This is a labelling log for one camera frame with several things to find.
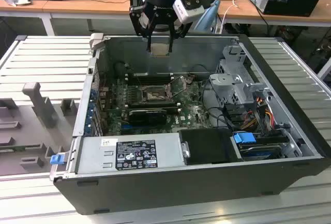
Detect metal drive cage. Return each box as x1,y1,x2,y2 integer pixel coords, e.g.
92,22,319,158
208,44,271,107

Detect black RAM slot row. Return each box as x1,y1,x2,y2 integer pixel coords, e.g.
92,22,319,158
125,71,174,85
125,101,181,114

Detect green motherboard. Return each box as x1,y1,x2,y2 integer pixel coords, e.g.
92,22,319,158
102,75,216,136

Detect orange and yellow wires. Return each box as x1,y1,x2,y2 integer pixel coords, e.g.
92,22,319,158
242,97,275,129

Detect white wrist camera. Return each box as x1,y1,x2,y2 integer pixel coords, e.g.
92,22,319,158
172,0,205,24

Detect blue case latch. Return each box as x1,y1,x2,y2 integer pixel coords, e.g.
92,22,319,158
50,154,65,166

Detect black plastic shroud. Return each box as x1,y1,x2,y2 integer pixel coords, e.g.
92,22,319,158
178,128,243,166

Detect grey plastic case handle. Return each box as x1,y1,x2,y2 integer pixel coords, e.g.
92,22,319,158
88,33,104,52

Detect black looped cable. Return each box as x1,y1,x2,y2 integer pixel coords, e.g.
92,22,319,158
201,79,235,133

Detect CPU with silver top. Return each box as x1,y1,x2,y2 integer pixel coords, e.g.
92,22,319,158
151,42,171,57

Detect CPU socket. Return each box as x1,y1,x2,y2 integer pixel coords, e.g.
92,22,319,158
140,85,172,103

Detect black graphics card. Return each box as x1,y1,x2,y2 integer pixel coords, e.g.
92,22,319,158
128,109,168,127

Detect hard disk drive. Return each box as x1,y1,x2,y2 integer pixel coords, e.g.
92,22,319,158
239,143,283,161

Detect white cable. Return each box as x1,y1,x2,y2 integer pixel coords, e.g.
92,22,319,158
215,0,239,35

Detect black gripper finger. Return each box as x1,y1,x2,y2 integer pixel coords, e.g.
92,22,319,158
129,3,157,53
168,21,193,53

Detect black open PC case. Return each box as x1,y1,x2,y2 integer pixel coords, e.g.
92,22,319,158
49,33,331,216

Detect blue disk carrier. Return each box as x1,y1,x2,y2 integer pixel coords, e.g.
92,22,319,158
232,131,257,147

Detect wooden desk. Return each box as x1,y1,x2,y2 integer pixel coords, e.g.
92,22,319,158
216,0,331,36
0,0,225,36

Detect white chair frame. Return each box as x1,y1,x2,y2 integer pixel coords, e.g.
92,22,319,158
317,58,331,80

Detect grey power supply unit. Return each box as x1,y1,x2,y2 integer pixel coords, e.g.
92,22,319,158
76,132,187,175

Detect black cylindrical board component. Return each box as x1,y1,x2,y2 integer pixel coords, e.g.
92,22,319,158
114,62,125,77

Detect grey parts rack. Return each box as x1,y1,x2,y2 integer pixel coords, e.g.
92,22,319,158
0,81,81,177

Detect pale blue teach pendant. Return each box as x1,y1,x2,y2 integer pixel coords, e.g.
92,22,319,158
191,0,222,35

